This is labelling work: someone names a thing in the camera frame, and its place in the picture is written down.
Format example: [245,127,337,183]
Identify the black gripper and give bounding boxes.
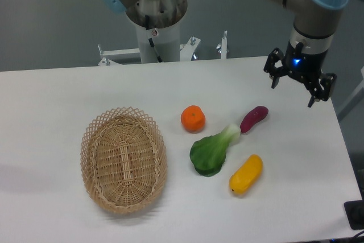
[263,42,337,108]

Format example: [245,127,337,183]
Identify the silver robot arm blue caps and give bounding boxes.
[103,0,349,104]

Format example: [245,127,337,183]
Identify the green bok choy vegetable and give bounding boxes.
[189,124,241,177]

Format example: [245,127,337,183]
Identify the purple sweet potato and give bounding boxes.
[240,106,269,134]

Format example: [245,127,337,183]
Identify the orange tangerine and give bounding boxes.
[180,105,206,133]

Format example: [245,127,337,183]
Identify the yellow mango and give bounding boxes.
[229,154,263,195]

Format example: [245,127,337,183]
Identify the black device at table edge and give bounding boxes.
[344,200,363,230]

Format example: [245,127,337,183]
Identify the woven wicker basket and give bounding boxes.
[80,107,167,215]

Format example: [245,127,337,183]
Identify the white metal base frame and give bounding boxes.
[97,30,230,67]

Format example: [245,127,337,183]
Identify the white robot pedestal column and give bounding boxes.
[135,23,180,64]

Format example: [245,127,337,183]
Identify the black cable on pedestal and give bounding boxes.
[145,15,164,63]

